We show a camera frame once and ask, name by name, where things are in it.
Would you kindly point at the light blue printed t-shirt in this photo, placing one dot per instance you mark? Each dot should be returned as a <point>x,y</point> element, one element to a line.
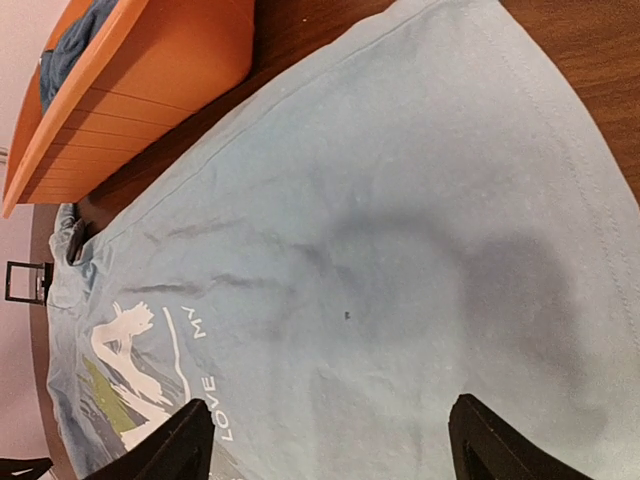
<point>420,209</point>

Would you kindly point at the dark blue garment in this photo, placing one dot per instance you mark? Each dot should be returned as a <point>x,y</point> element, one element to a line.
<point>57,63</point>

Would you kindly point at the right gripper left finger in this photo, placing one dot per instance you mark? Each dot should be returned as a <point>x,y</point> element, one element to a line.
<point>180,449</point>

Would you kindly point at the black open brooch case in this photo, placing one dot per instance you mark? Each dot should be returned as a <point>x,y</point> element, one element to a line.
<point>28,283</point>

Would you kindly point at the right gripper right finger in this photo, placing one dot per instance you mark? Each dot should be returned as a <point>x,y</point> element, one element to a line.
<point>484,446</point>

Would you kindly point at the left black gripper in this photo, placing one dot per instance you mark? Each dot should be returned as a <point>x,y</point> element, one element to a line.
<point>24,469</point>

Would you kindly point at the orange plastic basin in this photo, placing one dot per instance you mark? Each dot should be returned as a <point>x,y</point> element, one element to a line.
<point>152,65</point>

